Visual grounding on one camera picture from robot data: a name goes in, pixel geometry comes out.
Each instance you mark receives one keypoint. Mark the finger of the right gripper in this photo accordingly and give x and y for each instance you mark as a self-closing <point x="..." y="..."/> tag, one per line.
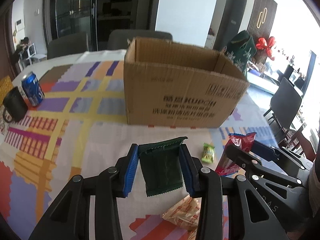
<point x="253" y="165"/>
<point x="284" y="158"/>

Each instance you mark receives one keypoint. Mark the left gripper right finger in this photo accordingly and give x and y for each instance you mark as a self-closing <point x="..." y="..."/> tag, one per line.
<point x="203" y="182"/>

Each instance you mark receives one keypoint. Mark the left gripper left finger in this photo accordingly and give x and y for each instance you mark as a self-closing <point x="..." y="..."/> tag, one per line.
<point x="112" y="183"/>

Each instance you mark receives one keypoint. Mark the red snack bar packet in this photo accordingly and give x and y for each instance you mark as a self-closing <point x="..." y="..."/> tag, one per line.
<point x="225" y="165"/>

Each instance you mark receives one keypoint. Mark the gold orange snack packet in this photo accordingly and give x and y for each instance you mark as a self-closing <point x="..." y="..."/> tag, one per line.
<point x="184" y="214"/>

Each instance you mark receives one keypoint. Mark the dark green snack packet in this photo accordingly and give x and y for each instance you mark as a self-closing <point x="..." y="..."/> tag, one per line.
<point x="160" y="166"/>

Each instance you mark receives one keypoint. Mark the operator hand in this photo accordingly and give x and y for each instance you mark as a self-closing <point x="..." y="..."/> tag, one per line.
<point x="314" y="191"/>

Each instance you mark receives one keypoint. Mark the small green snack packet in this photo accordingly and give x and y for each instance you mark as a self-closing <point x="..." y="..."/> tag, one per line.
<point x="208" y="153"/>

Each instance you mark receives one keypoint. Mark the dark chair at right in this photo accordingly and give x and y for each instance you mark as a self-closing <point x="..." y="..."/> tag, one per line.
<point x="284" y="104"/>

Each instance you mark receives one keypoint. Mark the colourful patterned tablecloth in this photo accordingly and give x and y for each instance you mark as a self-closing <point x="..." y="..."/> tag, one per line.
<point x="81" y="128"/>

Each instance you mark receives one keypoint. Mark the cardboard box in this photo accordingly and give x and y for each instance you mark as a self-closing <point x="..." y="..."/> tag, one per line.
<point x="179" y="85"/>

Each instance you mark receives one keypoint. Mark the green knitted bag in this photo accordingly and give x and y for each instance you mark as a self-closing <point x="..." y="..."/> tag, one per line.
<point x="240" y="49"/>

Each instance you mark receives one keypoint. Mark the red bow decoration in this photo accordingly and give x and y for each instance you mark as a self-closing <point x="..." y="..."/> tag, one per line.
<point x="266" y="45"/>

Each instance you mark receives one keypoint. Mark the blue Pepsi can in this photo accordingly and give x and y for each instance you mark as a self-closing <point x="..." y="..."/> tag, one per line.
<point x="32" y="89"/>

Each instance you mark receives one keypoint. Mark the black mug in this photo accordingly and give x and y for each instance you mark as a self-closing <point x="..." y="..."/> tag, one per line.
<point x="15" y="107"/>

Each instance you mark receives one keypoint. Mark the grey chair far left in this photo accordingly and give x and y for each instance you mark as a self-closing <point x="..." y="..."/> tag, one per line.
<point x="68" y="45"/>

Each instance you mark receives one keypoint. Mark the yellow woven mat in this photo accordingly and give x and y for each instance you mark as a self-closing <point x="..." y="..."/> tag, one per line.
<point x="5" y="87"/>

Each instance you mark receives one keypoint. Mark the person sitting in background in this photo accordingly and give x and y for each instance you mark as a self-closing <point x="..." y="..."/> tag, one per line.
<point x="19" y="48"/>

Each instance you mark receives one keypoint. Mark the black glass cabinet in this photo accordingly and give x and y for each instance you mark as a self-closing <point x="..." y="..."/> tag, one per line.
<point x="98" y="18"/>

